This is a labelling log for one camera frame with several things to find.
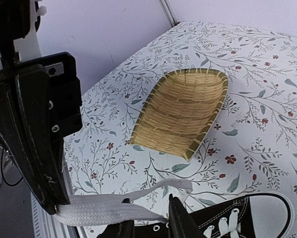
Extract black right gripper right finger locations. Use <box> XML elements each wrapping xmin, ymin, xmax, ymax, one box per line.
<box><xmin>168</xmin><ymin>194</ymin><xmax>203</xmax><ymax>238</ymax></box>

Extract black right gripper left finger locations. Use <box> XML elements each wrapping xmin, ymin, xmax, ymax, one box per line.
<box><xmin>0</xmin><ymin>64</ymin><xmax>69</xmax><ymax>215</ymax></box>

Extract black white canvas sneaker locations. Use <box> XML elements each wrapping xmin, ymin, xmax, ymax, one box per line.
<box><xmin>55</xmin><ymin>178</ymin><xmax>294</xmax><ymax>238</ymax></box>

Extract floral patterned table mat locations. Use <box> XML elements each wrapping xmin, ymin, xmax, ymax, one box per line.
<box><xmin>65</xmin><ymin>22</ymin><xmax>297</xmax><ymax>238</ymax></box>

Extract woven bamboo tray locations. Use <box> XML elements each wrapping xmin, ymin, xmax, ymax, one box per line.
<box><xmin>130</xmin><ymin>68</ymin><xmax>229</xmax><ymax>161</ymax></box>

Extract front aluminium rail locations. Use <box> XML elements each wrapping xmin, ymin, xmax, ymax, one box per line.
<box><xmin>29</xmin><ymin>158</ymin><xmax>87</xmax><ymax>238</ymax></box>

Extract left aluminium frame post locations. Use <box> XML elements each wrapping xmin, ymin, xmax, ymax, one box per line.
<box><xmin>159</xmin><ymin>0</ymin><xmax>178</xmax><ymax>27</ymax></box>

